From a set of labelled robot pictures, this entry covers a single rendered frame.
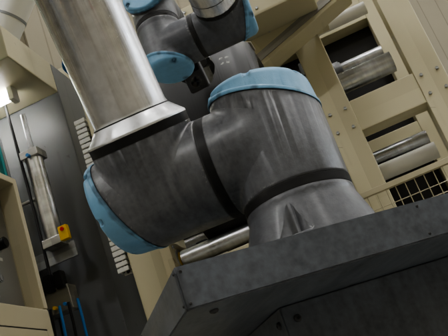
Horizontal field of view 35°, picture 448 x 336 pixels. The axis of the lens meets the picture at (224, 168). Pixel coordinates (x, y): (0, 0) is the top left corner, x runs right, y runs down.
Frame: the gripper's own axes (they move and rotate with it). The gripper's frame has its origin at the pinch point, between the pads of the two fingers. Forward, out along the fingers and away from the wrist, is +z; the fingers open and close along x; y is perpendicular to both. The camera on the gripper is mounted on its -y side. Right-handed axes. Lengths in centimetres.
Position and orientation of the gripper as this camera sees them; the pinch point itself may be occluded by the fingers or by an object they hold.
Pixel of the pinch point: (207, 85)
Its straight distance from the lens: 172.8
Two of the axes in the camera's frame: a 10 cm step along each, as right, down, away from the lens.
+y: -2.9, -8.4, 4.5
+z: 3.2, 3.6, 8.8
